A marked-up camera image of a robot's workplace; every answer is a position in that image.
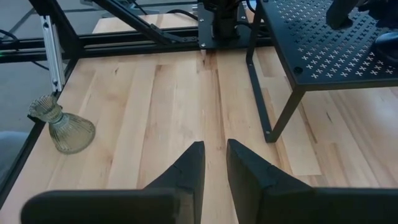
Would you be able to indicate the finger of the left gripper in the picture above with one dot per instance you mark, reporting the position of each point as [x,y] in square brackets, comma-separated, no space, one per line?
[345,14]

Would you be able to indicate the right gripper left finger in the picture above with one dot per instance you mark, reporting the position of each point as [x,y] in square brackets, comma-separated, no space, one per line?
[183,186]

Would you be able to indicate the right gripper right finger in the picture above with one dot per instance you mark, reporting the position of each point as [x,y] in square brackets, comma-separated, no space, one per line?
[255,186]

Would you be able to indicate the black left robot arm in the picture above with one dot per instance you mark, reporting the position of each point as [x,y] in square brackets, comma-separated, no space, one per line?
[225,21]

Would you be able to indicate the black perforated metal shelf riser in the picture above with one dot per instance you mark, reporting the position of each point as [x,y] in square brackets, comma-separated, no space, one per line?
[326,46]

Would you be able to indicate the silver aluminium extrusion bar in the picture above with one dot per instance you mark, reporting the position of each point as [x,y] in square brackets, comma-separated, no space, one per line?
[53,53]

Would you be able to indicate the black aluminium table frame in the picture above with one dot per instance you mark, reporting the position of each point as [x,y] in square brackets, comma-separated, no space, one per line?
[124,46]

